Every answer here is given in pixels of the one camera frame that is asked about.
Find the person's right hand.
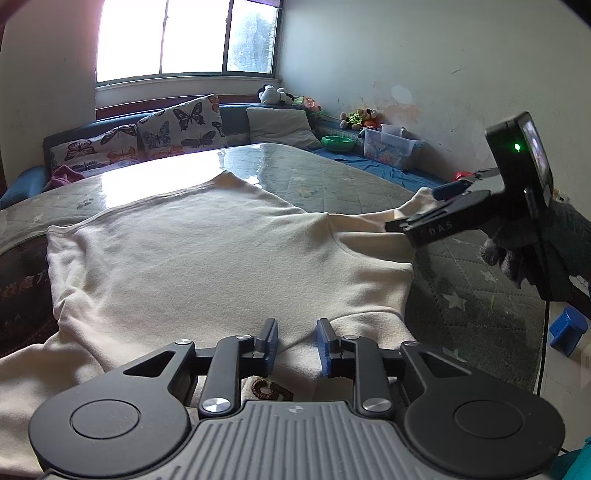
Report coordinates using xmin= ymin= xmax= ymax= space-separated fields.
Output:
xmin=480 ymin=200 xmax=591 ymax=319

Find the panda plush toy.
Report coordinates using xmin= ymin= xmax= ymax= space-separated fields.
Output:
xmin=257 ymin=84 xmax=294 ymax=106

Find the black cable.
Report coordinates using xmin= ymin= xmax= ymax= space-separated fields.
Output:
xmin=536 ymin=295 xmax=552 ymax=398

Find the clear storage box cartoon print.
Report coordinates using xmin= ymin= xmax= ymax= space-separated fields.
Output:
xmin=360 ymin=127 xmax=426 ymax=171

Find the cream long-sleeved shirt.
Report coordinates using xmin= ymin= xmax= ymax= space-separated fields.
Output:
xmin=0 ymin=170 xmax=438 ymax=478

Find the blue corner sofa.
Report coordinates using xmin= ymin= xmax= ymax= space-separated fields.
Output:
xmin=0 ymin=99 xmax=446 ymax=213

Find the long butterfly print pillow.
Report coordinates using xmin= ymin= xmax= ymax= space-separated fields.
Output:
xmin=50 ymin=124 xmax=141 ymax=174

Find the blue plastic stool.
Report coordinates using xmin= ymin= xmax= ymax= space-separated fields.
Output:
xmin=549 ymin=307 xmax=589 ymax=358

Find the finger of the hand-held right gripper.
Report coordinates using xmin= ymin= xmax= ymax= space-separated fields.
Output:
xmin=431 ymin=167 xmax=505 ymax=202
xmin=385 ymin=191 xmax=492 ymax=248

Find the window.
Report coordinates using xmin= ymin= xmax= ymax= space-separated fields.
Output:
xmin=95 ymin=0 xmax=283 ymax=86

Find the square butterfly print pillow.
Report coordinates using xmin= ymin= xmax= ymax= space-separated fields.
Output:
xmin=137 ymin=93 xmax=228 ymax=160

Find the round black induction cooktop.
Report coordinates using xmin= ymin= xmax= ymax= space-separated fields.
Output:
xmin=0 ymin=237 xmax=63 ymax=356

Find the pink cloth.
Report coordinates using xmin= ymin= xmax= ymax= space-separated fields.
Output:
xmin=48 ymin=165 xmax=88 ymax=190

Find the person's teal clothing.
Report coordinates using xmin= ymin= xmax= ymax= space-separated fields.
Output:
xmin=551 ymin=436 xmax=591 ymax=480

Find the grey pillow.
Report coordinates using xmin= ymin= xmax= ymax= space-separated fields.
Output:
xmin=246 ymin=107 xmax=324 ymax=149

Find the green plastic bowl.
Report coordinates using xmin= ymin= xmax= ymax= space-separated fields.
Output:
xmin=321 ymin=135 xmax=356 ymax=153

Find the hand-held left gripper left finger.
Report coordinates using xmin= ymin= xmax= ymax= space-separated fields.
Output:
xmin=122 ymin=318 xmax=280 ymax=418

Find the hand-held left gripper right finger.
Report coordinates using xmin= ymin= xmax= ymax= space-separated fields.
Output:
xmin=316 ymin=318 xmax=467 ymax=416

